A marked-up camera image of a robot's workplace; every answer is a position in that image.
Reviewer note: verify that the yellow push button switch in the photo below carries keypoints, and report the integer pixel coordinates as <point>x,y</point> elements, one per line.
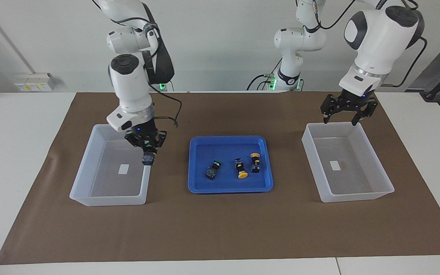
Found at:
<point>240,168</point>
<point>255,165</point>

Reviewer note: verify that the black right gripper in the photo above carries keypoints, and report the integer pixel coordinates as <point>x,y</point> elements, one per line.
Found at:
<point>145,135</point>

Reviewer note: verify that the white paper label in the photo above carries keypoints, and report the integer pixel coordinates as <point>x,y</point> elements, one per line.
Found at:
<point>123,169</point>
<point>335,165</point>

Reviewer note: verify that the green push button switch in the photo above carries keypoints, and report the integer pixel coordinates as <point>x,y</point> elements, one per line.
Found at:
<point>148,159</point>
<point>212,172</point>

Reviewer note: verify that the wall power socket strip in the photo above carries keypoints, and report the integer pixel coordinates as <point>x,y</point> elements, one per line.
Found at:
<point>34,82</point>

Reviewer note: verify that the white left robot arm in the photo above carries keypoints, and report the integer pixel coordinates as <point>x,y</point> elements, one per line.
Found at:
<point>376,38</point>

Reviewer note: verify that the blue plastic tray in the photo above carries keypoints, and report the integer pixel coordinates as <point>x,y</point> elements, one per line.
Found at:
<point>227,183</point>

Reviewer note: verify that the translucent white plastic box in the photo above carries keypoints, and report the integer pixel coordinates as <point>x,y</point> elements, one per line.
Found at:
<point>90,172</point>
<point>372,160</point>

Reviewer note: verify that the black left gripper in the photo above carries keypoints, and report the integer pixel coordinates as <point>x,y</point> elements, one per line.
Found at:
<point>351,100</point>

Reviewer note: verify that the brown paper mat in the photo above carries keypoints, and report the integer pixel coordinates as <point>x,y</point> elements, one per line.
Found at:
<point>224,229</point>

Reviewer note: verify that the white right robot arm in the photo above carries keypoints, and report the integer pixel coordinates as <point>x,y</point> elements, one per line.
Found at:
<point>128,88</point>

